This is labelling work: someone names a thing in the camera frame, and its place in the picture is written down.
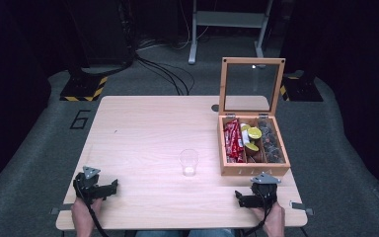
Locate person's left hand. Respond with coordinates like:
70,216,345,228
71,197,104,229

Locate person's right hand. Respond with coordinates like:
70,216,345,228
253,200,286,232

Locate clear plastic cup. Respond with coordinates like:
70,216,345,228
178,148,200,178

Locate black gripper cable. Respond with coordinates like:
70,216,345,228
242,189,275,237
74,179,111,237

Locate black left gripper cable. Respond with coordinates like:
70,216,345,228
74,179,111,237

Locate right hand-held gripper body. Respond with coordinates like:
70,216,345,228
250,172,281,208

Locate black striped stand base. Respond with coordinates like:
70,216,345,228
59,66,110,103
278,69,324,103

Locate bundle of black floor cables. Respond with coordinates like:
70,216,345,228
133,38,195,97

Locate brown capsule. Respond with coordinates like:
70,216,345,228
246,149,264,164

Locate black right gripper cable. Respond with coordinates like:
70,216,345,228
242,189,275,237

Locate grey table bracket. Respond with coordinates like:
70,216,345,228
289,200,314,216
49,202,75,215

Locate wooden box with glass lid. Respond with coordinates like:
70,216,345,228
217,56,292,178

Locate white metal desk frame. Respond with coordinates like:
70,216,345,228
188,0,274,65

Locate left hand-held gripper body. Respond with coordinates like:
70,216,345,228
73,165,104,202

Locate pile of dark capsules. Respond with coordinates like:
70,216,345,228
257,118,286,164

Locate person's blue jeans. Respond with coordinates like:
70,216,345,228
134,228,237,237

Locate white creamer cup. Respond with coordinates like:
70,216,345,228
240,122,252,146

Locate stack of red sachets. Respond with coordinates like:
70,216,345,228
223,118,247,164

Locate black cabinet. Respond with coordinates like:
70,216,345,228
66,0,135,68

